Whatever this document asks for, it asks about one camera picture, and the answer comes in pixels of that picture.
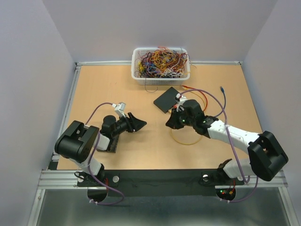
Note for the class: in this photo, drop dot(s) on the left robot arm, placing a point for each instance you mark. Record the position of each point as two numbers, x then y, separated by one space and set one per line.
78 140

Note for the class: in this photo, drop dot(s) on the black network switch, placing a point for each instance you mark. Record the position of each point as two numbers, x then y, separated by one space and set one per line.
167 100
107 145

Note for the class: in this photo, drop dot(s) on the white plastic basket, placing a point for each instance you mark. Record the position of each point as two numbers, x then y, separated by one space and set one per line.
160 66

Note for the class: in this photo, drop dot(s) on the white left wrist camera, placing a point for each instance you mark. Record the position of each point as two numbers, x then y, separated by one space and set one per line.
119 109

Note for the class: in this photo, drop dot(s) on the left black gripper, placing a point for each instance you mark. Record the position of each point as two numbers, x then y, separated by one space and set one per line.
133 124

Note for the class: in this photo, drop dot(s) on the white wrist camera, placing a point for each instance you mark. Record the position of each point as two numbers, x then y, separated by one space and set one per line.
180 99
119 109

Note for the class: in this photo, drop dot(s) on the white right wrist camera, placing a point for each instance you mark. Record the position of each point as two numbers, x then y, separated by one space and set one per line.
180 99

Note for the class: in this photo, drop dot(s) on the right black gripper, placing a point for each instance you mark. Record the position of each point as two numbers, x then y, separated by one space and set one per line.
172 120

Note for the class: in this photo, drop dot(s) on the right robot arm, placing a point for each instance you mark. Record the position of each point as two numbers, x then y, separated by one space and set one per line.
265 159

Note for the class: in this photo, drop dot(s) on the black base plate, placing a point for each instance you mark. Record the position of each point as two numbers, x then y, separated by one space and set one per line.
168 182

